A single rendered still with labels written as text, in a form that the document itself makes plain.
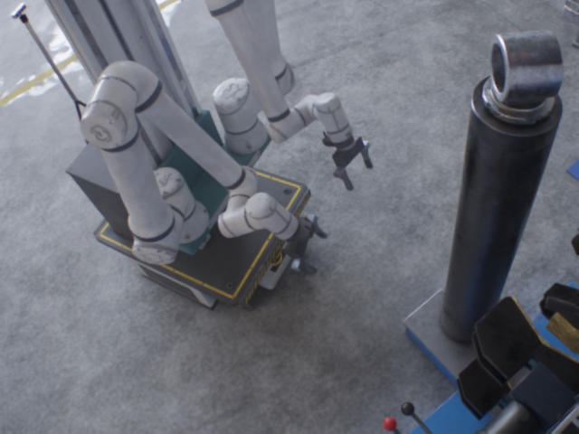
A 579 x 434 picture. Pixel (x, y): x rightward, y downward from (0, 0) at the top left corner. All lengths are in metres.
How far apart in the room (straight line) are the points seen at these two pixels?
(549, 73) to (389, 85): 2.38
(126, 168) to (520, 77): 1.01
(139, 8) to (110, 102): 0.57
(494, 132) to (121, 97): 0.90
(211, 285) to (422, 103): 1.74
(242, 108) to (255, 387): 1.26
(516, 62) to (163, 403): 2.14
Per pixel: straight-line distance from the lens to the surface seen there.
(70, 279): 3.19
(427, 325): 2.37
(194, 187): 2.20
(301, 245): 1.72
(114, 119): 1.32
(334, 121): 1.83
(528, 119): 1.22
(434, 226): 2.78
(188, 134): 1.57
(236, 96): 2.08
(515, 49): 1.14
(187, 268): 2.48
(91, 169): 2.33
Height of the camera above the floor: 2.36
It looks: 53 degrees down
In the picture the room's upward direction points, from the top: 15 degrees counter-clockwise
